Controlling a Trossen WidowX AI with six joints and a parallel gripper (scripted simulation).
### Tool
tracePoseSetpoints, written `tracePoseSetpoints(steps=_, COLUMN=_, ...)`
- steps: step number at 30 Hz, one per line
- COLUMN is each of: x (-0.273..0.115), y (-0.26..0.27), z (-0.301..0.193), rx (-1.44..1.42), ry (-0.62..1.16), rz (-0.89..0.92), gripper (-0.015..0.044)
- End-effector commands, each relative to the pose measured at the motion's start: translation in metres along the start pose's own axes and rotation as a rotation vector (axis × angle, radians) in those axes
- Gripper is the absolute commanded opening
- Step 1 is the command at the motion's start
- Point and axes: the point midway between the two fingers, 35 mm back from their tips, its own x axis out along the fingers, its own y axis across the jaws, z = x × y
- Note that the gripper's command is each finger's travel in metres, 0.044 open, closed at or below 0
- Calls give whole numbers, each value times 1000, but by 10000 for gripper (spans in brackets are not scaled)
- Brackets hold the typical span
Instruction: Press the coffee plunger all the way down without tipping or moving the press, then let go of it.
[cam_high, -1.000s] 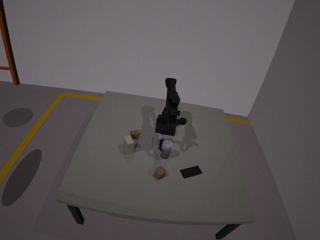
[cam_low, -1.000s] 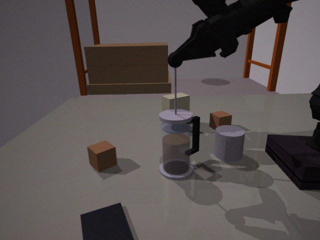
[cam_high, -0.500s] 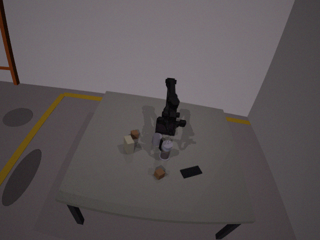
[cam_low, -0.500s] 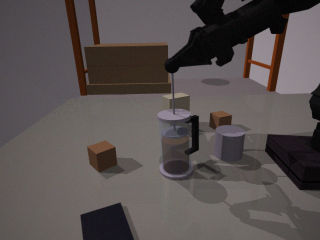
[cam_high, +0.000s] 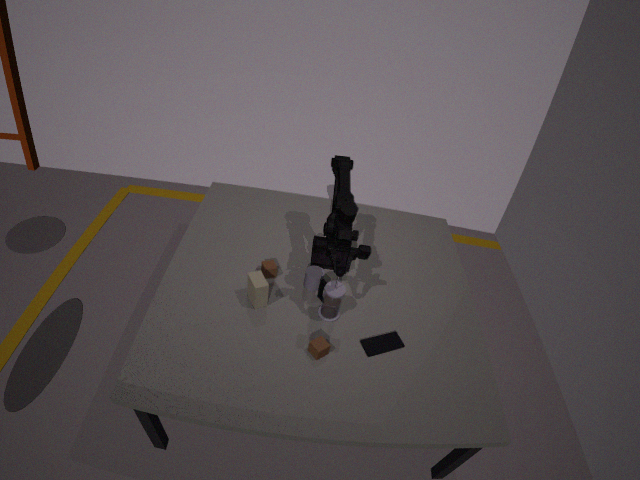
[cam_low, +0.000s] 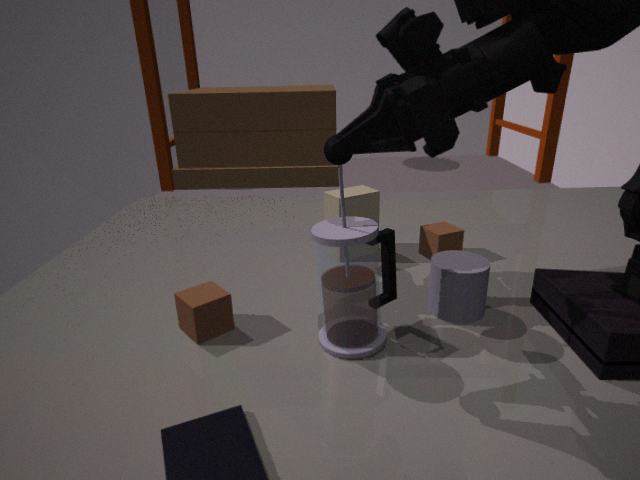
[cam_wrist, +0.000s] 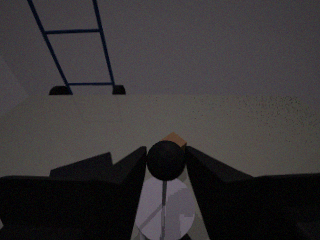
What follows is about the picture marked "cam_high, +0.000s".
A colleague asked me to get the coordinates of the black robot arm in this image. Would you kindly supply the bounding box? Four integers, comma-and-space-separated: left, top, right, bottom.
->
324, 155, 359, 246

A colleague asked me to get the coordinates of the glass french press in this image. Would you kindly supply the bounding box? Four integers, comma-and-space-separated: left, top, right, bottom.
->
317, 268, 346, 322

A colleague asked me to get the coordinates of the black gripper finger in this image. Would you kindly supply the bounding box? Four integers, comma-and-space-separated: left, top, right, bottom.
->
345, 251, 359, 274
325, 248, 336, 273

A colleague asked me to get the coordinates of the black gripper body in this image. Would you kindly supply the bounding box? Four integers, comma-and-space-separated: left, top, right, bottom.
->
313, 226, 372, 260

